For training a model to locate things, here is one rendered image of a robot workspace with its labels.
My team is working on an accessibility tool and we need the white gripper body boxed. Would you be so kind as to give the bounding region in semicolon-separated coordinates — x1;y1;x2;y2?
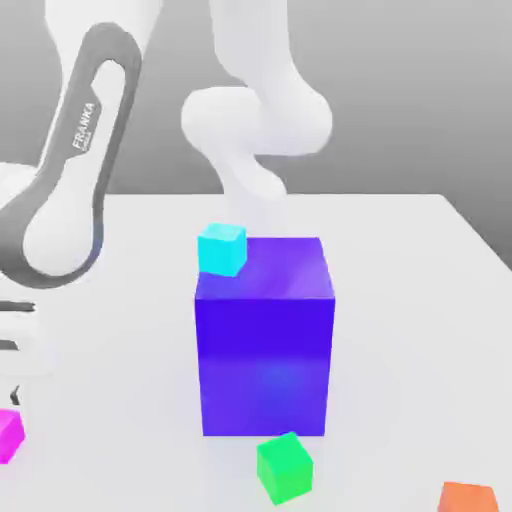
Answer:
0;374;28;413

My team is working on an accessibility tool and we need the small magenta cube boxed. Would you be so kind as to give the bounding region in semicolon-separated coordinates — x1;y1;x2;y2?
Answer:
0;409;26;466

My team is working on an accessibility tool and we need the small cyan cube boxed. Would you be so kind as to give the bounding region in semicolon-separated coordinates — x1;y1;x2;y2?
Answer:
197;222;248;278

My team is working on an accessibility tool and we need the small green cube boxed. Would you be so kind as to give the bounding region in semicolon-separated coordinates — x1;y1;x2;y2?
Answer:
256;431;315;507

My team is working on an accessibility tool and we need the small orange cube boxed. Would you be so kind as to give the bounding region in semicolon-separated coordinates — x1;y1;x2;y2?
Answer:
436;481;501;512

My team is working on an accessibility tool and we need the large blue box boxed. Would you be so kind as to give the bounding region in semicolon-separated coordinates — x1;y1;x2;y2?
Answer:
194;236;336;438

